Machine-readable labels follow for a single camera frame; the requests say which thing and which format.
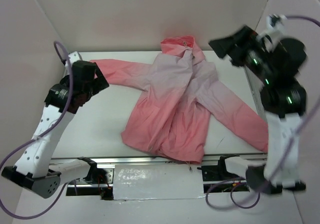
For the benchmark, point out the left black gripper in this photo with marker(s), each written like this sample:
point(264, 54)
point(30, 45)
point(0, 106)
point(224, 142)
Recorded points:
point(94, 79)

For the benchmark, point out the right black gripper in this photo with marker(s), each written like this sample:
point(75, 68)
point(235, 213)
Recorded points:
point(236, 50)

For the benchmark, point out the pink hooded zip jacket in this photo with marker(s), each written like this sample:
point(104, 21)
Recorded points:
point(180, 92)

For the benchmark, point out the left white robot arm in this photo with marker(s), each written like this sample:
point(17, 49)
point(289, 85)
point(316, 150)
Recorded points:
point(34, 171)

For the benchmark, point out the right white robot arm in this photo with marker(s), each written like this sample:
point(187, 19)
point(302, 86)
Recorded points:
point(285, 105)

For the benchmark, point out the white foil tape patch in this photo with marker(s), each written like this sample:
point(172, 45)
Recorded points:
point(157, 181)

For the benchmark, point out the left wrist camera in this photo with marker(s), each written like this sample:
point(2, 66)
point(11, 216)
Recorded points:
point(72, 58)

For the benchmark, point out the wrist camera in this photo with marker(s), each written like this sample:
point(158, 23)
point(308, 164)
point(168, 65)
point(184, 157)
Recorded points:
point(72, 58)
point(273, 28)

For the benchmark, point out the right aluminium table rail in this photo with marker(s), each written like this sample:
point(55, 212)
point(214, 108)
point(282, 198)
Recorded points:
point(255, 86)

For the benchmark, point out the aluminium table rail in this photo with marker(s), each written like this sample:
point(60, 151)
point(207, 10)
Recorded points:
point(255, 86)
point(155, 160)

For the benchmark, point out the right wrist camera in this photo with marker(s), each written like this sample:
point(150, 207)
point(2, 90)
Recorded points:
point(273, 28)

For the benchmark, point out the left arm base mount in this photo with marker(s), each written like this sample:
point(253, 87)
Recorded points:
point(98, 182)

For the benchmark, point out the front aluminium table rail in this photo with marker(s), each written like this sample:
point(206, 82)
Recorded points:
point(155, 160)

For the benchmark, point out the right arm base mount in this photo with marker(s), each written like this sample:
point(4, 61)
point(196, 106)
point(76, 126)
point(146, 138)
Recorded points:
point(216, 173)

